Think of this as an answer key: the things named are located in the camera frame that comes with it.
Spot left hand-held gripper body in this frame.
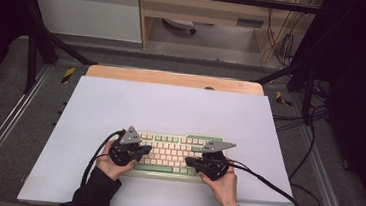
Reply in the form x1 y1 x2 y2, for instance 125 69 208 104
106 123 145 170

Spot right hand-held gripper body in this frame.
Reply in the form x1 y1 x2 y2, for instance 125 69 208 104
193 137 238 184

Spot cream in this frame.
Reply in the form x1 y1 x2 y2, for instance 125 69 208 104
121 127 231 187

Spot person's left hand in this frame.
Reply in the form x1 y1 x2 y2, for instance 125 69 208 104
93 147 139 183

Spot person's right hand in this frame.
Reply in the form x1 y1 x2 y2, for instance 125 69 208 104
194 156 243 206

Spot white board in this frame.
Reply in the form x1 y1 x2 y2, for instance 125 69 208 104
16 70 312 206

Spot wooden table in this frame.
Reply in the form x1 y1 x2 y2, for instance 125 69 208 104
85 63 266 97

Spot yellow and black floor tape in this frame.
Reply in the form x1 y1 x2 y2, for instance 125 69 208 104
59 65 77 86
273 90 294 108

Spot office chair base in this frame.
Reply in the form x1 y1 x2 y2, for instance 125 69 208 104
160 17 199 37

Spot white cabinet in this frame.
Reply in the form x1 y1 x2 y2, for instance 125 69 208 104
25 0 147 44

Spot light wooden desk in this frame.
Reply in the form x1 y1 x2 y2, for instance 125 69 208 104
130 0 325 68

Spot left hand-held gripper black cable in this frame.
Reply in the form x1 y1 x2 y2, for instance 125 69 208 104
79 126 126 190

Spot hand-held gripper black cable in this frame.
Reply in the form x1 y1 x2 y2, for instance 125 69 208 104
79 126 126 190
224 158 330 206

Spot right hand-held gripper black cable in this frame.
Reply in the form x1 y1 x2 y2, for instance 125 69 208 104
224 158 330 206

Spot aluminium floor rail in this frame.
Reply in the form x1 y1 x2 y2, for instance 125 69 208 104
289 102 363 206
0 61 54 199

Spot black floor cables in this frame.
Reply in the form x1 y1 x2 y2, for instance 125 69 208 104
270 74 334 138

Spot hanging cable bundle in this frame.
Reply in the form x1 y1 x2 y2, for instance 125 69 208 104
262 7 303 69

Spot black metal frame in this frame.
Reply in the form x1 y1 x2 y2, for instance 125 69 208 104
3 0 336 127

